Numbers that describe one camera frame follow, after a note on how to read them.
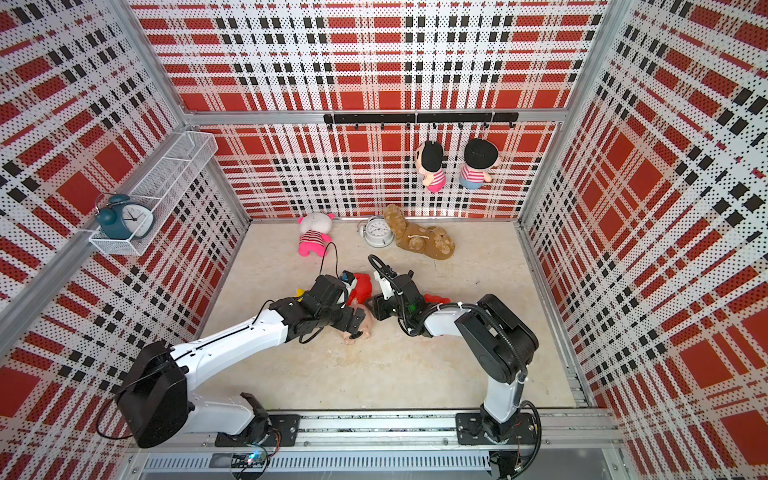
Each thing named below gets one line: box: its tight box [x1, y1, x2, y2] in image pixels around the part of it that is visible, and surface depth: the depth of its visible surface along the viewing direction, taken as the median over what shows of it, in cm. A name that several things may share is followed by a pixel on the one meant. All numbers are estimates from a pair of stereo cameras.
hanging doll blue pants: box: [460, 138, 499, 190], surface depth 98 cm
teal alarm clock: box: [95, 194, 155, 240], surface depth 64 cm
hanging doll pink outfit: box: [414, 141, 446, 193], surface depth 97 cm
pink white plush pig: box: [298, 212, 336, 257], surface depth 113 cm
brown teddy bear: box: [383, 204, 456, 260], surface depth 106 cm
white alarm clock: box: [357, 216, 395, 248], surface depth 115 cm
